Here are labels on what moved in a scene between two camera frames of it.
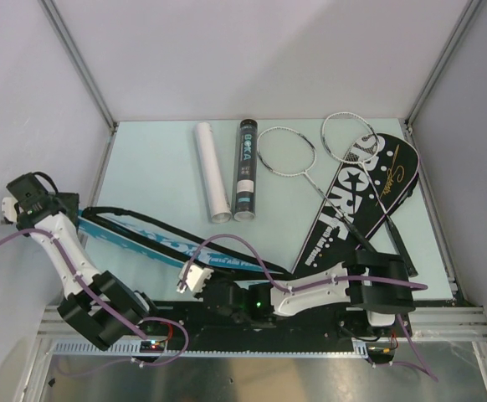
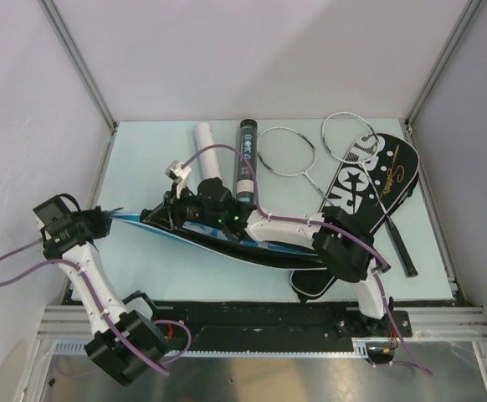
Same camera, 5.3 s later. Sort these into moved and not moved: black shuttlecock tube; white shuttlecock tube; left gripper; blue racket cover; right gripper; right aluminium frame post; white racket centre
Moved: left gripper; blue racket cover; right gripper
Not moved: white racket centre; black shuttlecock tube; white shuttlecock tube; right aluminium frame post
